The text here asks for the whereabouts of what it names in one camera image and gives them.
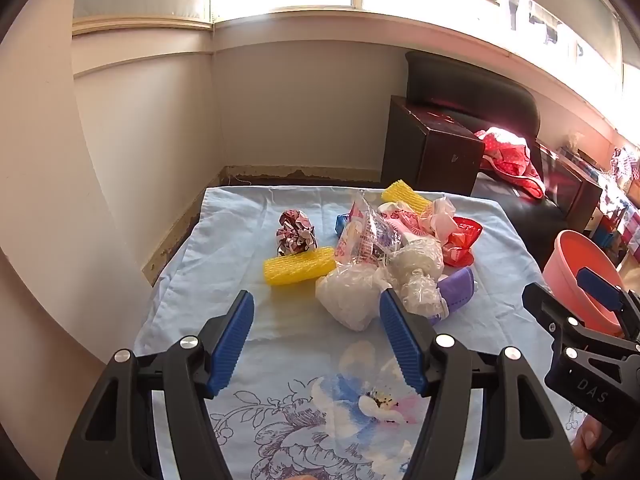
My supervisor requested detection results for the light blue floral tablecloth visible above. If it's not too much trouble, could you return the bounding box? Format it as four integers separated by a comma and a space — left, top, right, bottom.
134, 186, 552, 479

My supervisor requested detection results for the clear printed plastic bag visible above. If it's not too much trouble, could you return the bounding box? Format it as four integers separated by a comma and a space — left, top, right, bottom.
334, 192, 402, 266

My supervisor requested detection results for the red snack wrapper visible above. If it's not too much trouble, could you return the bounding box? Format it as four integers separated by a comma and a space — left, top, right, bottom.
442, 217, 483, 268

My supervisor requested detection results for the black leather armchair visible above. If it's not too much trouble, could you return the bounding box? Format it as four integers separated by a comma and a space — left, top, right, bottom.
381, 51, 601, 266

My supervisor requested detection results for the pink white patterned bag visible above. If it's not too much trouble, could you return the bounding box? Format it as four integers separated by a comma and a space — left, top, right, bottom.
378, 200, 459, 245

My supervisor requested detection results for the yellow foam fruit net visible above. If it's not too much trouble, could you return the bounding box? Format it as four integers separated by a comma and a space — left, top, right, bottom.
381, 180, 432, 214

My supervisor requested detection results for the clear bubble wrap piece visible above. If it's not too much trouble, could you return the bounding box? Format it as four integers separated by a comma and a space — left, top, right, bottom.
387, 236, 449, 320

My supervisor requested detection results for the person's right hand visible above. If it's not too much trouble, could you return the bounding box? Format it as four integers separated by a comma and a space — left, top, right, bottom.
570, 415, 602, 474

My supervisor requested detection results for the checkered cloth side table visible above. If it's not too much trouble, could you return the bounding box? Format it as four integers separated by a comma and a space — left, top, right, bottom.
560, 146, 639, 260

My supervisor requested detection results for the blue Tempo tissue pack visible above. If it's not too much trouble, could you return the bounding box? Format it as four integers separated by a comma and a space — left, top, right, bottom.
335, 214, 350, 236

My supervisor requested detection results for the red polka dot garment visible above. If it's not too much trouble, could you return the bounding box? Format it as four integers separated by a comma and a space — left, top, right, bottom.
475, 127, 546, 200

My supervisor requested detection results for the pink plastic trash bucket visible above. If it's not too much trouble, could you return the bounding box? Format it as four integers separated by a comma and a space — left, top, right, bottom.
542, 230, 624, 336

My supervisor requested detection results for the red white wrapper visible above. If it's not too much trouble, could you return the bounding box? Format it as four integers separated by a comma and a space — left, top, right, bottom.
277, 209, 318, 256

